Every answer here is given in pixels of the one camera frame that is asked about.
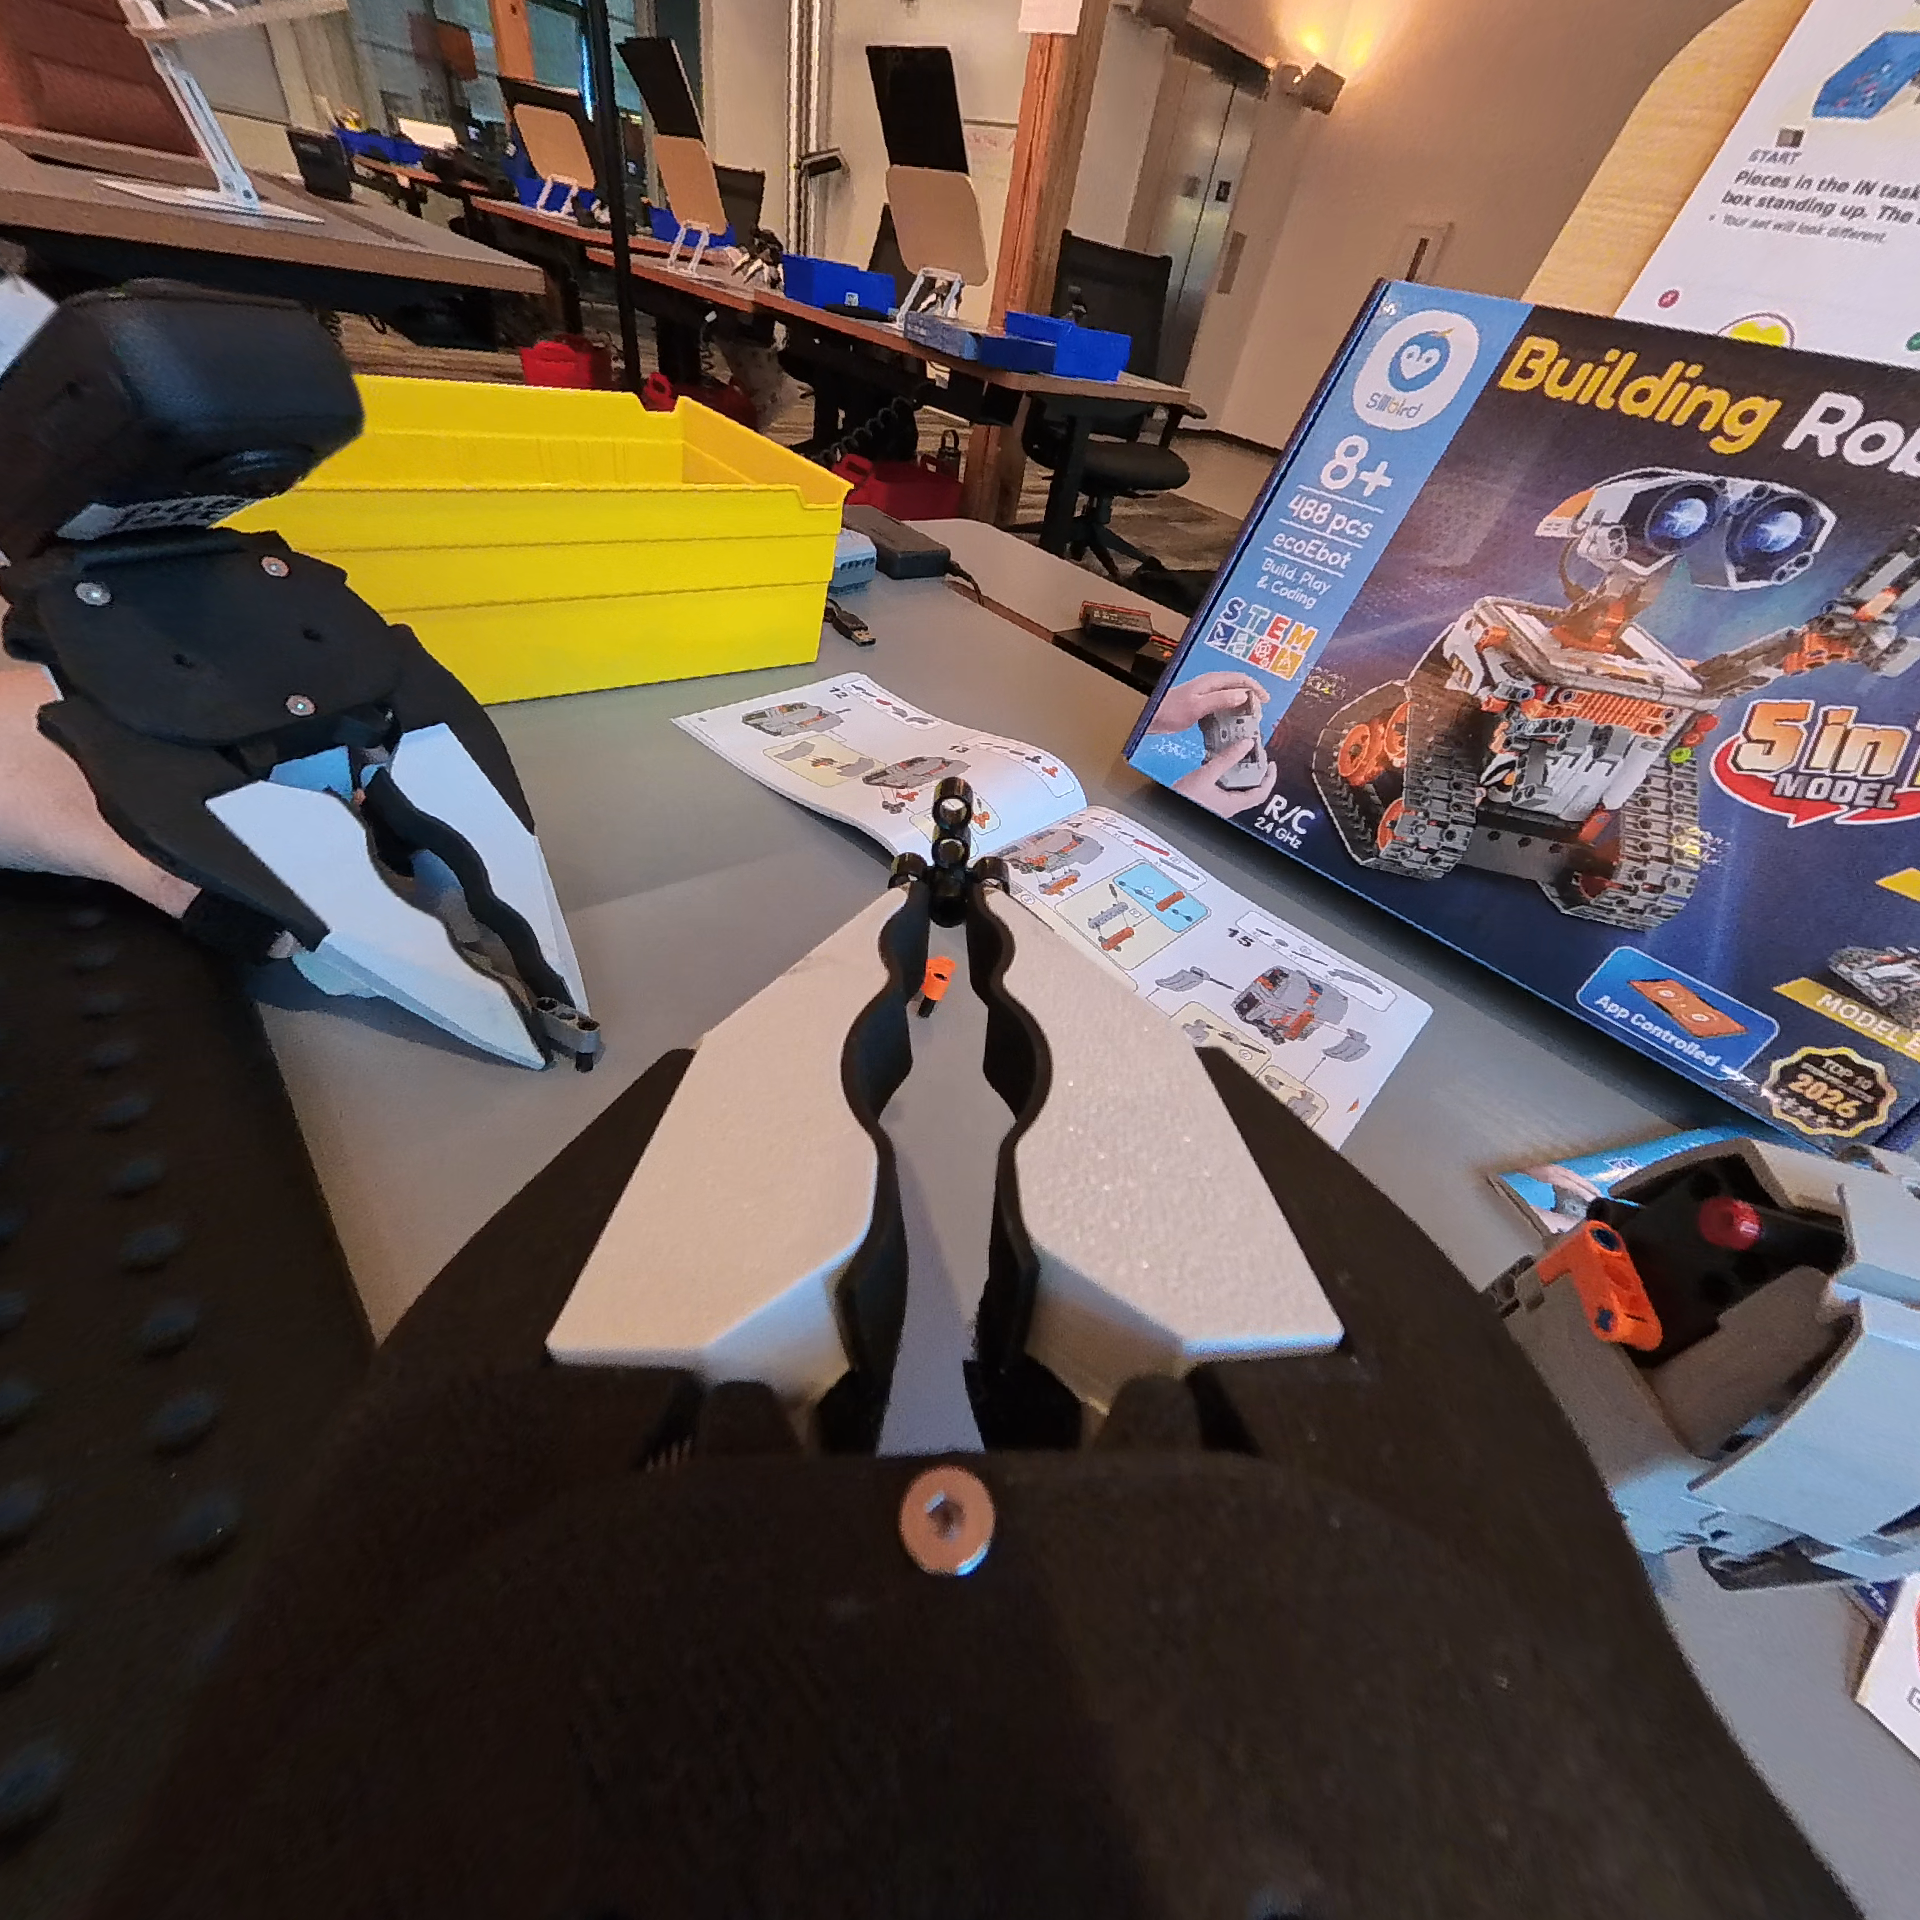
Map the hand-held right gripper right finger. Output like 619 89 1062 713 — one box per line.
965 884 1349 1455

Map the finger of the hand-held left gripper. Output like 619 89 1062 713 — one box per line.
356 722 596 1039
204 778 554 1072

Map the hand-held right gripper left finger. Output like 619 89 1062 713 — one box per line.
544 883 933 1455

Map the black cross connector piece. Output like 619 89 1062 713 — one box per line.
888 779 1011 924

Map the grey desk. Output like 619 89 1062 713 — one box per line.
256 517 1920 1920

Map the brown wooden desk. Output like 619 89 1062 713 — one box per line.
0 129 549 303

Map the person's left hand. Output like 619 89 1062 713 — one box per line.
0 661 196 922

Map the yellow plastic bin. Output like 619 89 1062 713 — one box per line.
225 372 854 707

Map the open instruction booklet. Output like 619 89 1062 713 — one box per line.
672 673 1433 1149

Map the black dimpled edge pad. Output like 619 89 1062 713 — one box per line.
0 872 378 1920

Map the blue toy set box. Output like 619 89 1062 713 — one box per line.
1489 1127 1712 1249

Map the black power adapter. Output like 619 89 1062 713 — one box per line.
849 507 957 581

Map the white metal stand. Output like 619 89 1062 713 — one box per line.
89 0 355 227

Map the tilted board on stand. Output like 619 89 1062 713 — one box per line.
618 36 737 272
496 75 601 219
865 45 992 325

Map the black vertical pole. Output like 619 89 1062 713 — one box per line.
577 0 646 393

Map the grey toy robot body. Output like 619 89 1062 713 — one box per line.
1485 1132 1920 1593

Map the black office chair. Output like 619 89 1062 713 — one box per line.
1035 229 1202 579

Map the blue robot kit box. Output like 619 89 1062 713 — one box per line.
1125 277 1920 1157

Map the wooden pillar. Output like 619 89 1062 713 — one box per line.
961 0 1114 528

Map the white paper card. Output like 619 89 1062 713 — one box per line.
1851 1575 1920 1757

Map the grey elevator door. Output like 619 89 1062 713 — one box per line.
1148 29 1278 393

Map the white instruction poster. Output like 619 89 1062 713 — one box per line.
1620 0 1920 369

